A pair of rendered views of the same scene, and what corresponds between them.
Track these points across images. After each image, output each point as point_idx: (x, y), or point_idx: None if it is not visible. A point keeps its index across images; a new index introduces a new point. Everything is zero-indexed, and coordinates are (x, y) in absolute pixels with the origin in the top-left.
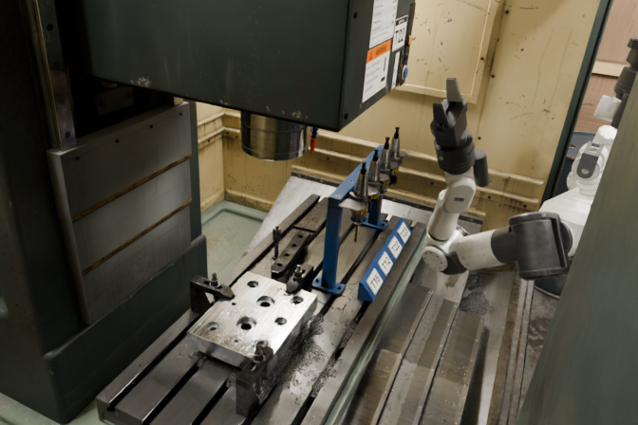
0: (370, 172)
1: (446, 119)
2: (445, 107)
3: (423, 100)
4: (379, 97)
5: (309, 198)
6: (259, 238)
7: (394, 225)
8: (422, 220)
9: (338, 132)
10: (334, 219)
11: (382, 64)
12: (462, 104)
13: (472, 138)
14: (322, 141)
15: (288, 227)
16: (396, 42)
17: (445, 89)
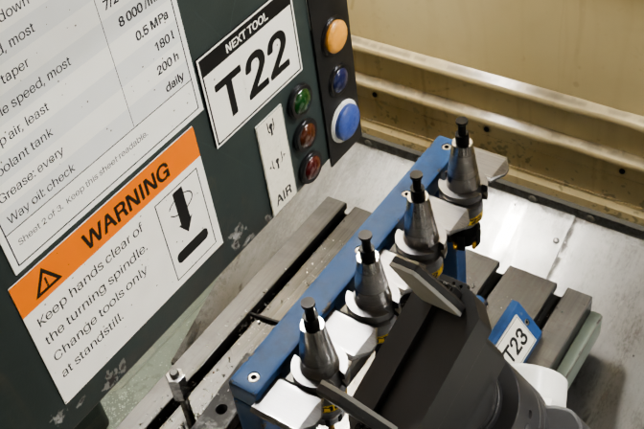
0: (358, 287)
1: (377, 424)
2: (411, 330)
3: None
4: (195, 293)
5: (316, 214)
6: (226, 289)
7: (505, 303)
8: (598, 258)
9: (387, 39)
10: (256, 427)
11: (159, 224)
12: (463, 332)
13: (516, 416)
14: (356, 57)
15: (245, 315)
16: (239, 103)
17: None
